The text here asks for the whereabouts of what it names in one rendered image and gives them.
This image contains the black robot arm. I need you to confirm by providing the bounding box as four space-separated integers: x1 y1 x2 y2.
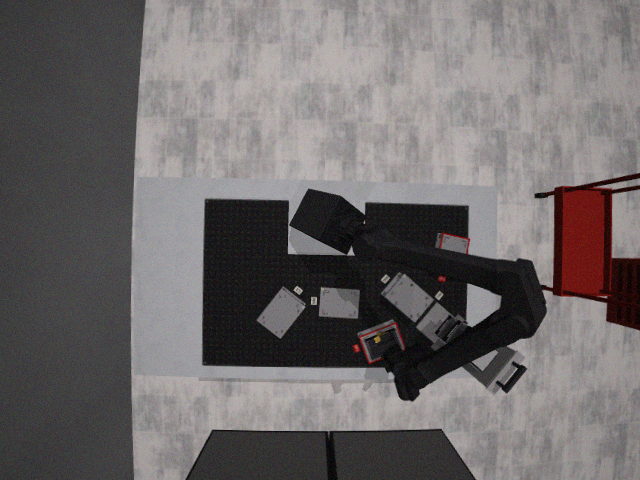
330 213 547 402

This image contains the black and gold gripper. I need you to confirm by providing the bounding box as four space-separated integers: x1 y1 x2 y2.
374 331 402 373

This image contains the grey slotted shelf rack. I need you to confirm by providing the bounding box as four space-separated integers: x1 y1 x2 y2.
416 302 516 387

